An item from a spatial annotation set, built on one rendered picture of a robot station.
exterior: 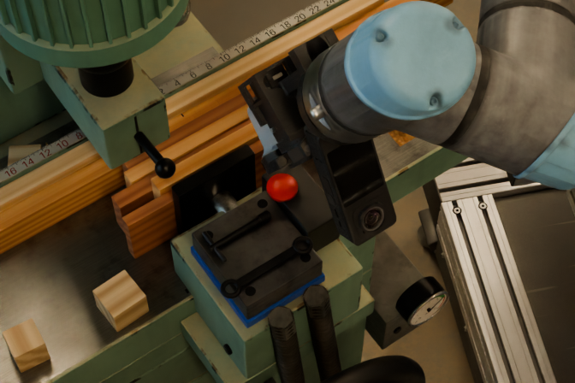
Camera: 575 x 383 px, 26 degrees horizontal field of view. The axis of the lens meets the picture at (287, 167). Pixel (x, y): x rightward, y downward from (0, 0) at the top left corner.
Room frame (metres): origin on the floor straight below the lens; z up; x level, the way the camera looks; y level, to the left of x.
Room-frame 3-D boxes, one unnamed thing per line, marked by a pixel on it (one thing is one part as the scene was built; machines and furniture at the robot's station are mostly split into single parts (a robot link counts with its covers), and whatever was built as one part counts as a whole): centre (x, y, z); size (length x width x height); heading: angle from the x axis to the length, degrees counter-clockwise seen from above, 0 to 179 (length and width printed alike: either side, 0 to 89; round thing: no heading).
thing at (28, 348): (0.51, 0.25, 0.92); 0.03 x 0.03 x 0.04; 30
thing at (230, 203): (0.64, 0.06, 0.95); 0.09 x 0.07 x 0.09; 125
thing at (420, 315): (0.70, -0.16, 0.65); 0.06 x 0.04 x 0.08; 125
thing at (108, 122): (0.74, 0.18, 1.03); 0.14 x 0.07 x 0.09; 35
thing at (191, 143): (0.73, 0.09, 0.93); 0.17 x 0.02 x 0.06; 125
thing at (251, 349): (0.59, 0.02, 0.91); 0.15 x 0.14 x 0.09; 125
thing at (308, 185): (0.59, 0.02, 0.99); 0.13 x 0.11 x 0.06; 125
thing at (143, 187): (0.72, 0.07, 0.93); 0.24 x 0.02 x 0.05; 125
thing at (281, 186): (0.63, 0.01, 1.02); 0.03 x 0.03 x 0.01
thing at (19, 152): (0.79, 0.30, 0.82); 0.04 x 0.04 x 0.04; 4
